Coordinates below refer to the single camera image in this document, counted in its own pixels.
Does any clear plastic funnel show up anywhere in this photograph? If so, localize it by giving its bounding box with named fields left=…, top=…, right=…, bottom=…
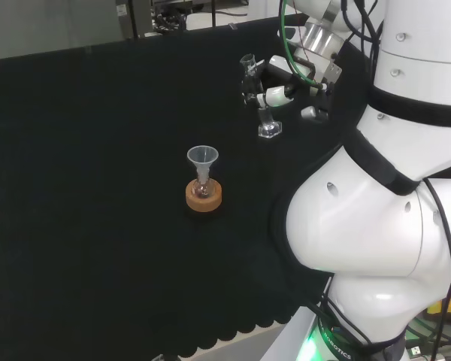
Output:
left=186, top=145, right=220, bottom=182

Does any green cable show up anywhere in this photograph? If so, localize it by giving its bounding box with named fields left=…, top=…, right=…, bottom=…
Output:
left=278, top=0, right=327, bottom=91

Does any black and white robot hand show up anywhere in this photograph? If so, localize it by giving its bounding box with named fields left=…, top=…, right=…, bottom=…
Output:
left=253, top=52, right=343, bottom=123

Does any clear glass graduated cylinder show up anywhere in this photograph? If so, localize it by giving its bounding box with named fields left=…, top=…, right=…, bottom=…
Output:
left=239, top=53, right=283, bottom=140

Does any black bench cloth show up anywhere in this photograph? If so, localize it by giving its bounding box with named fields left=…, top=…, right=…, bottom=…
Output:
left=0, top=11, right=365, bottom=359

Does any yellow stop button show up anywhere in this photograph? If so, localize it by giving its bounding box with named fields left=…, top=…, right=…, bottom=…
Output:
left=426, top=288, right=451, bottom=325

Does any clear round-bottom flask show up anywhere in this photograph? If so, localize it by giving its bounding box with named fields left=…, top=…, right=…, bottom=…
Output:
left=192, top=173, right=214, bottom=200

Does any round cork ring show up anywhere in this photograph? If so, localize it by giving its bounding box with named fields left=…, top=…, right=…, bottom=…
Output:
left=185, top=179, right=224, bottom=214

